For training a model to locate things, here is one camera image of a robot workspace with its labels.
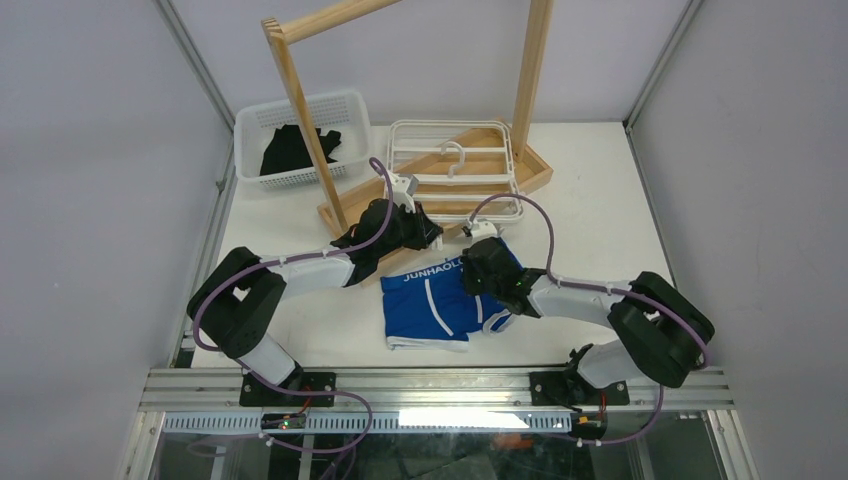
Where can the blue boxer underwear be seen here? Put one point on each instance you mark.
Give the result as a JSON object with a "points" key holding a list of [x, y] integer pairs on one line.
{"points": [[429, 309]]}

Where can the black garment in basket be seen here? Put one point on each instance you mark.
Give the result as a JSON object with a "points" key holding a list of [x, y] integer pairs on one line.
{"points": [[287, 150]]}

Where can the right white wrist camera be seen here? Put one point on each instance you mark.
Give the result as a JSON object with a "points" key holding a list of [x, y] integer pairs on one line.
{"points": [[480, 229]]}

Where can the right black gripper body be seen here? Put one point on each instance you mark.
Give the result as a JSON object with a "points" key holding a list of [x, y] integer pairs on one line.
{"points": [[473, 285]]}

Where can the white perforated plastic basket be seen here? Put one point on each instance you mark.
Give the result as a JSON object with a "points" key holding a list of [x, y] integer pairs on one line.
{"points": [[344, 111]]}

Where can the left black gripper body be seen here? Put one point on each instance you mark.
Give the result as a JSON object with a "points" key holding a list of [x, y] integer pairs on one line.
{"points": [[408, 233]]}

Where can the white plastic clip hanger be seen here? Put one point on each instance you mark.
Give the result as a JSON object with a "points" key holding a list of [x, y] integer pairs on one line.
{"points": [[458, 165]]}

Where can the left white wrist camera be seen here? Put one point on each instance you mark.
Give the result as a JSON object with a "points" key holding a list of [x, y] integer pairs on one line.
{"points": [[402, 189]]}

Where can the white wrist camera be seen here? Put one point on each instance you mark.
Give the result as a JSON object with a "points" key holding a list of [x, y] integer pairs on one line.
{"points": [[402, 189], [480, 229]]}

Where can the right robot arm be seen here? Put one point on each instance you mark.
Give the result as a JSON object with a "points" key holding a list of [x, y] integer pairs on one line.
{"points": [[660, 334]]}

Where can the wooden hanger stand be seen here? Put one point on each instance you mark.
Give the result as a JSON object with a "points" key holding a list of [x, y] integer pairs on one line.
{"points": [[342, 209]]}

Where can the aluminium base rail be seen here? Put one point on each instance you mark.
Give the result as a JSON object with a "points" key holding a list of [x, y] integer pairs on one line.
{"points": [[226, 399]]}

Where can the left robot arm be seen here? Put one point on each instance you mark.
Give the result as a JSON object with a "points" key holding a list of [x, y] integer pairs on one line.
{"points": [[236, 303]]}

